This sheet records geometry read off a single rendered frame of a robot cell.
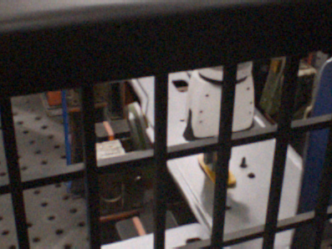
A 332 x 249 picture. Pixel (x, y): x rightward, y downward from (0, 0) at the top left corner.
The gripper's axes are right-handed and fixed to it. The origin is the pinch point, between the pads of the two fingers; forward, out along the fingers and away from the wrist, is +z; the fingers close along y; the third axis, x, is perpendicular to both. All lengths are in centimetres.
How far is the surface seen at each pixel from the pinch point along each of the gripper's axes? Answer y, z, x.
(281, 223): 24, -40, 56
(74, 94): 15.2, 6.7, -38.0
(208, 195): 3.6, 3.3, 5.4
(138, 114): 12.0, -7.6, -4.0
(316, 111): 1.6, -24.3, 26.7
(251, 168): -5.9, 3.3, 1.2
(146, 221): 13.8, 5.3, 5.6
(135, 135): 12.5, -4.0, -3.8
